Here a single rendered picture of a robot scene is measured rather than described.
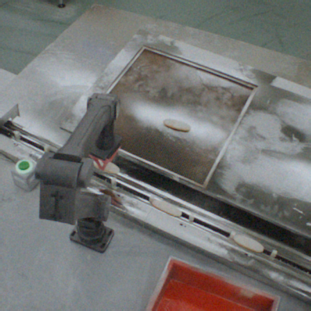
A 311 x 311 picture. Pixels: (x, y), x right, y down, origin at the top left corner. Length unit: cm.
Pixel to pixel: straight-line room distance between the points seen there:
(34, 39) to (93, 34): 161
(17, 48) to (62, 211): 287
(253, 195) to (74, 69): 98
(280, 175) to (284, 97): 35
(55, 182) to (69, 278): 48
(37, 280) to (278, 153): 88
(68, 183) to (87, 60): 121
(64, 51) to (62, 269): 112
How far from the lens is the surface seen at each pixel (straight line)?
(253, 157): 150
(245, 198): 141
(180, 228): 134
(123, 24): 228
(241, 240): 135
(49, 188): 88
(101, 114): 111
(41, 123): 172
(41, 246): 136
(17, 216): 144
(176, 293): 127
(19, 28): 394
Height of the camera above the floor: 197
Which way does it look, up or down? 48 degrees down
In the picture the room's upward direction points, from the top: 5 degrees clockwise
